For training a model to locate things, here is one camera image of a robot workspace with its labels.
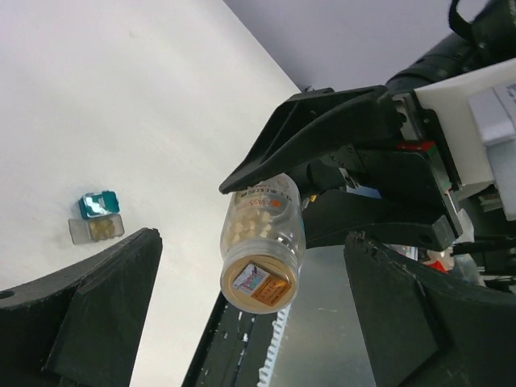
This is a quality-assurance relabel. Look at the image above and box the blue pill box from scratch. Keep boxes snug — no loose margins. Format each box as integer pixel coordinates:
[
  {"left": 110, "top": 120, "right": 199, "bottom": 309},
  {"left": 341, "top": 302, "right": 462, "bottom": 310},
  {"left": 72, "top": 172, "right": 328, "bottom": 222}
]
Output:
[{"left": 78, "top": 190, "right": 120, "bottom": 220}]

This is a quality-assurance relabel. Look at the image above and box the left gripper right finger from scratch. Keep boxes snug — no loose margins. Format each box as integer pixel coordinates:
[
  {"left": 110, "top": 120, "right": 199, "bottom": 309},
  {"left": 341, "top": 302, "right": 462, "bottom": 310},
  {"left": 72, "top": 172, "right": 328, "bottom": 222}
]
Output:
[{"left": 344, "top": 233, "right": 515, "bottom": 386}]

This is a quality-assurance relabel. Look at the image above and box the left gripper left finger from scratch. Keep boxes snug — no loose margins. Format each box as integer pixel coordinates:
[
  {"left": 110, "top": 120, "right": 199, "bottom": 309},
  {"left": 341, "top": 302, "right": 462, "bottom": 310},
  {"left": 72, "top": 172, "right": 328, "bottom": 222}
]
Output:
[{"left": 1, "top": 228, "right": 163, "bottom": 386}]

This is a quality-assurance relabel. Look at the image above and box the clear pill bottle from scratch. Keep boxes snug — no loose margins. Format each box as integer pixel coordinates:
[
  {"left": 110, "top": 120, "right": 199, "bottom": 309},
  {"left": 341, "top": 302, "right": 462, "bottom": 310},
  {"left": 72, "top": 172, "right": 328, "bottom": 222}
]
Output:
[{"left": 220, "top": 173, "right": 306, "bottom": 264}]

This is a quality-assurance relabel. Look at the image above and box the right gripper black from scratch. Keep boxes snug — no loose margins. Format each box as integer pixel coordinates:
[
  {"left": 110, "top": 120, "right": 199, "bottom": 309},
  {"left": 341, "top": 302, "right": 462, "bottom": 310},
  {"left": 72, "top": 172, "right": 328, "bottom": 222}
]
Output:
[{"left": 218, "top": 85, "right": 462, "bottom": 251}]

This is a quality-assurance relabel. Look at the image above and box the orange bottle cap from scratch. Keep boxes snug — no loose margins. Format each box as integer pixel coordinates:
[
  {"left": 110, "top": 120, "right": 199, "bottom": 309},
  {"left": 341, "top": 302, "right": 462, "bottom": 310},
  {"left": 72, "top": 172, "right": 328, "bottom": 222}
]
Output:
[{"left": 220, "top": 238, "right": 301, "bottom": 314}]

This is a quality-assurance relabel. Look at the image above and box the grey pill box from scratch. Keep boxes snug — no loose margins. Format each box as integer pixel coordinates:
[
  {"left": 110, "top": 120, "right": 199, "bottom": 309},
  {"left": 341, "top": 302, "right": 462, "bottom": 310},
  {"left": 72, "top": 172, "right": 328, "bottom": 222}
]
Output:
[{"left": 68, "top": 214, "right": 125, "bottom": 245}]

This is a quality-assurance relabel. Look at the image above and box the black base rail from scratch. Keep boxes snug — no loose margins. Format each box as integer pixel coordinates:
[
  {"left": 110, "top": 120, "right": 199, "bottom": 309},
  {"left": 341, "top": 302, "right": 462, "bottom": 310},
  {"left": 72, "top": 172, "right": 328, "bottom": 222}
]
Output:
[{"left": 182, "top": 294, "right": 277, "bottom": 387}]

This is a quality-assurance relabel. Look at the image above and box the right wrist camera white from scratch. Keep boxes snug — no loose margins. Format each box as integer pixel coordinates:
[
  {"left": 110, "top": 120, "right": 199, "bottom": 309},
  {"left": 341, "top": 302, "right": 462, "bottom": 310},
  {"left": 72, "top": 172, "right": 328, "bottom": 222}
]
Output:
[{"left": 415, "top": 59, "right": 515, "bottom": 221}]

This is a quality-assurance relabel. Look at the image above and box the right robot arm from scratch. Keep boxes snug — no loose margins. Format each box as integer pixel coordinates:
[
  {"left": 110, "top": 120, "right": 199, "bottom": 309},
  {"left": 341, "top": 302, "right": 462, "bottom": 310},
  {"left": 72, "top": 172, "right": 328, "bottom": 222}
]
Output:
[{"left": 219, "top": 1, "right": 515, "bottom": 251}]

